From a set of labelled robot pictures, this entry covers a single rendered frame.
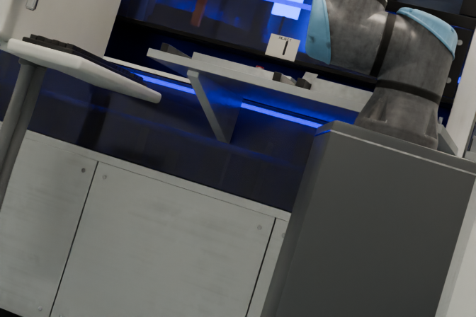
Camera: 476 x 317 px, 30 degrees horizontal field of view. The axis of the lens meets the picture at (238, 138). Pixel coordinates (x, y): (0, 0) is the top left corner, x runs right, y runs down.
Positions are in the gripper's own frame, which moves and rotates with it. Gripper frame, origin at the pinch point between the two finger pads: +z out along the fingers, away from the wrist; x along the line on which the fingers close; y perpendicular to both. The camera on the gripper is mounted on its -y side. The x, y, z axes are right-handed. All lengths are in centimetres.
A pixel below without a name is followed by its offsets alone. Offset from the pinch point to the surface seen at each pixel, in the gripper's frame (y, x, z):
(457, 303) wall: 262, 406, 78
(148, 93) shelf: -36, 26, 26
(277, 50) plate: -5.7, 29.3, 4.1
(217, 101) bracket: -18.9, 17.5, 23.3
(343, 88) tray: 1.4, -15.9, 14.6
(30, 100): -64, 43, 37
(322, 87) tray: -2.5, -13.5, 15.5
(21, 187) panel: -59, 63, 61
